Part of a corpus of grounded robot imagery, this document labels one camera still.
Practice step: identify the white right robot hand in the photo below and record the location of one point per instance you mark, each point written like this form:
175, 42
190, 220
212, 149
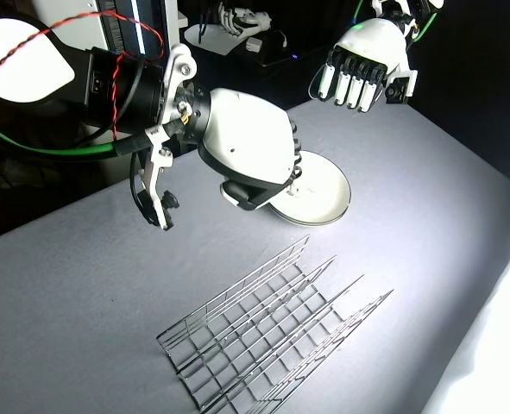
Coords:
246, 138

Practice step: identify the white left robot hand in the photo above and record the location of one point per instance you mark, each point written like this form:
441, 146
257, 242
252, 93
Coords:
375, 43

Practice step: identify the black device with blue light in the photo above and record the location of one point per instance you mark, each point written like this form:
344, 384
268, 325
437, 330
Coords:
276, 52

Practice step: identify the small white power adapter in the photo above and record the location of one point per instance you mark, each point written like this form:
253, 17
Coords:
253, 45

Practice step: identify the white stand board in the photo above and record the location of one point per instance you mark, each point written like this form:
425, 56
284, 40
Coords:
211, 39

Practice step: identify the spare skeletal robot hand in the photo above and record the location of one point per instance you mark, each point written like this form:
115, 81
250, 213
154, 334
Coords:
237, 19

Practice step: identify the white and black robot column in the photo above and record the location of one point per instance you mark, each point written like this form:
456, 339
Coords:
77, 36

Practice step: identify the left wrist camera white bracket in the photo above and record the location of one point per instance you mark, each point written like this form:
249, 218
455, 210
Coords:
399, 88

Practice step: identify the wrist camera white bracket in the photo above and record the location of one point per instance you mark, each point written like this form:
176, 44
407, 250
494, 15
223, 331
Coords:
155, 172
399, 88

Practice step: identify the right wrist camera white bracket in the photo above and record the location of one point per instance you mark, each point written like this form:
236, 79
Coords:
155, 172

